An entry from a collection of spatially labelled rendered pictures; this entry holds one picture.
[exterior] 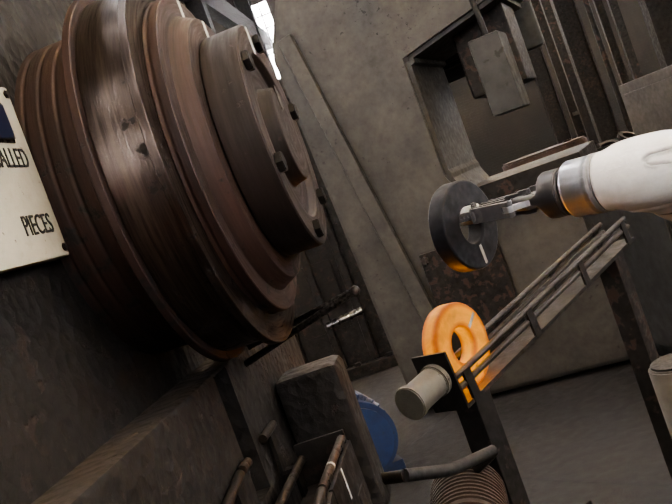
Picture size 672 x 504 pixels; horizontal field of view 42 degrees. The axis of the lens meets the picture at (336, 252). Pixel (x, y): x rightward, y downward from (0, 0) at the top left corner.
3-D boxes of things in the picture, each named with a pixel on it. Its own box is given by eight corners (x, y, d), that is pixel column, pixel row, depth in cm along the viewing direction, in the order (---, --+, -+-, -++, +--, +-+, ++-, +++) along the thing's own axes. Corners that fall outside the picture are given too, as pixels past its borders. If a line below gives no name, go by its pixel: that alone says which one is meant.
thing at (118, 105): (186, 404, 88) (14, -49, 85) (275, 321, 134) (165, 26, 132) (246, 384, 87) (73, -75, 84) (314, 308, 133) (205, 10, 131)
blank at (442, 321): (464, 407, 158) (479, 405, 156) (410, 359, 151) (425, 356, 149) (484, 336, 167) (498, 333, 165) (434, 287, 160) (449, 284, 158)
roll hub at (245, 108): (266, 269, 95) (174, 21, 94) (306, 246, 123) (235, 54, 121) (315, 252, 94) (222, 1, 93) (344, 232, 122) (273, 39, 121)
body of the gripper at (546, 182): (564, 220, 133) (511, 231, 139) (588, 206, 139) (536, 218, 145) (549, 172, 132) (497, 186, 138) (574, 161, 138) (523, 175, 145)
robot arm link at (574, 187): (624, 203, 135) (588, 211, 139) (607, 146, 135) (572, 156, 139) (599, 218, 129) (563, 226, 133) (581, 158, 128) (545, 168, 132)
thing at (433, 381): (403, 422, 148) (388, 390, 148) (430, 396, 155) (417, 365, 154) (430, 419, 144) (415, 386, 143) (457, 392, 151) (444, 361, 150)
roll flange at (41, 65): (96, 435, 89) (-76, -10, 87) (215, 342, 136) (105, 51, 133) (186, 404, 88) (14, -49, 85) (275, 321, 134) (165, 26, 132)
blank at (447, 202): (414, 201, 144) (430, 197, 142) (462, 171, 155) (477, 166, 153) (449, 287, 146) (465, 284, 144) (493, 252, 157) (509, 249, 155)
